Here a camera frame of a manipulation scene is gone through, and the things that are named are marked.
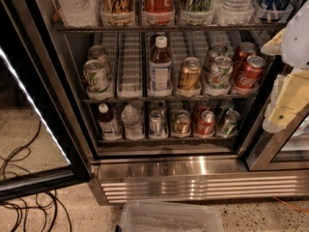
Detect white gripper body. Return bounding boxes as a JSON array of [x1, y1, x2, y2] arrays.
[[281, 1, 309, 69]]

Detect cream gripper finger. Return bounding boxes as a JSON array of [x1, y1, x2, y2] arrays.
[[261, 28, 286, 56], [263, 69, 309, 133]]

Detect rear red cola can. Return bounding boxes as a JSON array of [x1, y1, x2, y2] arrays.
[[232, 42, 257, 78]]

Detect front red cola can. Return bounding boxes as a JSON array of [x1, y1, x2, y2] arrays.
[[235, 55, 266, 89]]

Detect rear green white can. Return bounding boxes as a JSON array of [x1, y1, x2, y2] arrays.
[[204, 43, 228, 72]]

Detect green white can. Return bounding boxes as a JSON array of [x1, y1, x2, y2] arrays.
[[204, 43, 228, 72], [207, 56, 233, 89]]

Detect right fridge door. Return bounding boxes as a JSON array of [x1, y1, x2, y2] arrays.
[[245, 65, 309, 172]]

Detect front green white can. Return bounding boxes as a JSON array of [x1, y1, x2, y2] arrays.
[[207, 56, 233, 89]]

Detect green can bottom shelf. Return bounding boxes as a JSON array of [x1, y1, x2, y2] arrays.
[[217, 110, 240, 138]]

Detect gold can middle shelf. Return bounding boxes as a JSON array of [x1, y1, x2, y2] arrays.
[[178, 57, 202, 91]]

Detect red can bottom shelf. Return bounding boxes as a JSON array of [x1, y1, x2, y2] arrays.
[[195, 110, 215, 138]]

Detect gold can bottom shelf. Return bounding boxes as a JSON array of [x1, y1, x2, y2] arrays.
[[173, 110, 191, 136]]

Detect iced tea bottle middle shelf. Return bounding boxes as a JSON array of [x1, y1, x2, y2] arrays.
[[149, 36, 172, 92]]

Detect silver can bottom shelf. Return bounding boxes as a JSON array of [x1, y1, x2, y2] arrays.
[[149, 110, 167, 139]]

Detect water bottle bottom shelf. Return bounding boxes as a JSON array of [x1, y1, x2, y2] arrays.
[[121, 104, 144, 140]]

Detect rear green can left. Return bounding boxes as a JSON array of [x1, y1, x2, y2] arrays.
[[87, 45, 111, 76]]

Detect front green 7up can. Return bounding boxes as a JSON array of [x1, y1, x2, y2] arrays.
[[83, 60, 109, 94]]

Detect tea bottle bottom shelf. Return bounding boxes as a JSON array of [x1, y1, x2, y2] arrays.
[[98, 103, 121, 141]]

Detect steel fridge base grille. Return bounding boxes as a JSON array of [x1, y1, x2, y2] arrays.
[[89, 156, 309, 205]]

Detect open glass fridge door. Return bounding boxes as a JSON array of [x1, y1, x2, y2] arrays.
[[0, 0, 91, 202]]

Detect clear water bottle top left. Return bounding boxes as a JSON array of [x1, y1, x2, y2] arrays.
[[58, 0, 99, 27]]

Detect clear plastic bin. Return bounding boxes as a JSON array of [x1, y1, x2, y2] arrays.
[[115, 201, 224, 232]]

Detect orange floor cable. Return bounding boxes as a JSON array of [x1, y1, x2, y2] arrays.
[[273, 196, 309, 215]]

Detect black floor cables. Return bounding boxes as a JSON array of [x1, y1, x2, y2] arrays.
[[0, 119, 73, 232]]

